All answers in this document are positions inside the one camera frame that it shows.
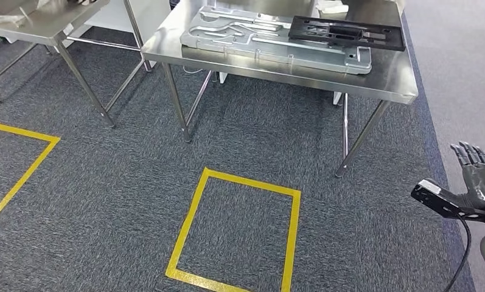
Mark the black plastic plate part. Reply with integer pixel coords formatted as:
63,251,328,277
288,15,406,52

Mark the stainless steel workbench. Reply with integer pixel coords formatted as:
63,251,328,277
141,0,419,178

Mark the stamped silver metal panel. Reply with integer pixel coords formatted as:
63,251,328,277
180,5,373,75

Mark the folded white tissue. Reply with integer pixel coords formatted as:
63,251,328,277
315,0,350,14

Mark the white panel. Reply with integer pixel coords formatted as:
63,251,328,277
79,0,172,68

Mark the stainless steel table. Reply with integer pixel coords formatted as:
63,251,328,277
0,0,152,129

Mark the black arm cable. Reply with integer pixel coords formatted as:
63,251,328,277
444,217,472,292

